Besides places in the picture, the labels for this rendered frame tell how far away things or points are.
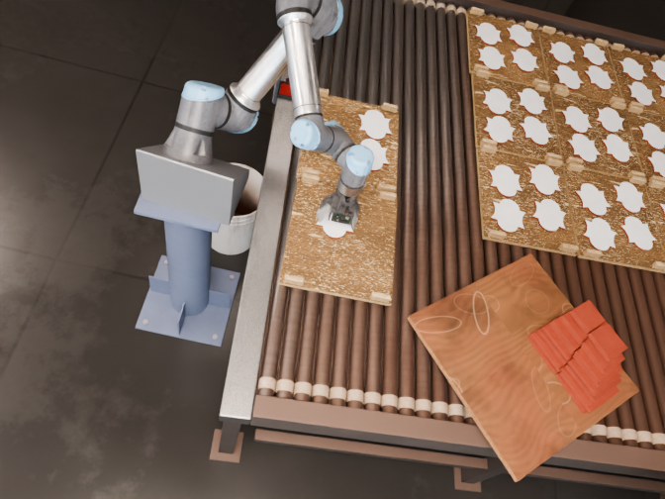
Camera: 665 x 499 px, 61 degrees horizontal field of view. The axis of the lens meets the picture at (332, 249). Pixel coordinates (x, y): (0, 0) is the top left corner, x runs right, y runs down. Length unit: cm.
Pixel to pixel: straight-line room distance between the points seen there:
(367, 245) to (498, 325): 47
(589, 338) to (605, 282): 57
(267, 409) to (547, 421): 75
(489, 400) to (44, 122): 261
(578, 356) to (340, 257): 73
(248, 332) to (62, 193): 164
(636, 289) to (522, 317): 59
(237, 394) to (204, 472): 92
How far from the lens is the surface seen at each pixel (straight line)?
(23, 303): 277
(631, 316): 217
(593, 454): 184
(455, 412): 170
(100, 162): 313
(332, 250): 176
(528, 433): 164
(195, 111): 173
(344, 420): 156
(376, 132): 210
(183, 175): 171
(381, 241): 183
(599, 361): 165
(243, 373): 159
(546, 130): 246
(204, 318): 262
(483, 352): 165
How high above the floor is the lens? 242
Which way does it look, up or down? 57 degrees down
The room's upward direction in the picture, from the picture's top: 22 degrees clockwise
